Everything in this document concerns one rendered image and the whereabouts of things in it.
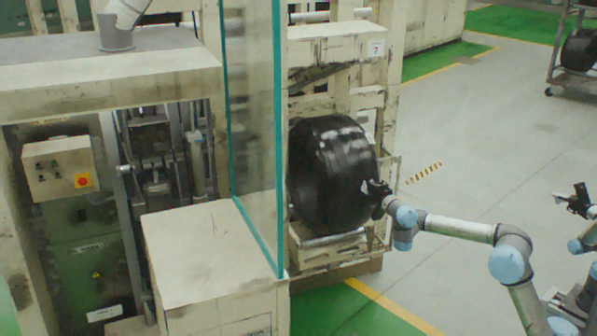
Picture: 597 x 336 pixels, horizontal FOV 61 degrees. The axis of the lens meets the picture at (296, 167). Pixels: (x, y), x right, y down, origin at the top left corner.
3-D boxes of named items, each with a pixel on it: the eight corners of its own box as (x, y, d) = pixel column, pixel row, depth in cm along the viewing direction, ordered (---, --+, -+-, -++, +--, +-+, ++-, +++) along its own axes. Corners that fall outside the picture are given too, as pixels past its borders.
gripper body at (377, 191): (381, 178, 212) (397, 189, 201) (381, 197, 215) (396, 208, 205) (365, 181, 209) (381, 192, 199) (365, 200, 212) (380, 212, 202)
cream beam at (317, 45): (270, 74, 230) (270, 41, 223) (254, 60, 250) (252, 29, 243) (388, 60, 250) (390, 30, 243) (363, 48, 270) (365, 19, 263)
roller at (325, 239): (298, 240, 237) (296, 241, 241) (300, 250, 237) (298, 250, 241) (365, 224, 249) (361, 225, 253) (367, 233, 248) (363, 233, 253)
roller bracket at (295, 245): (298, 262, 236) (298, 245, 231) (269, 217, 268) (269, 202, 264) (304, 260, 237) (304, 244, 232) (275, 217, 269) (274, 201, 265)
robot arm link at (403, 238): (420, 241, 203) (419, 217, 199) (408, 255, 195) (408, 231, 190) (401, 236, 207) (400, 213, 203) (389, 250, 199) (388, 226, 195)
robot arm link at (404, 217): (401, 232, 189) (401, 213, 186) (386, 220, 199) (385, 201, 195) (420, 227, 192) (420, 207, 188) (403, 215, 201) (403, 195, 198)
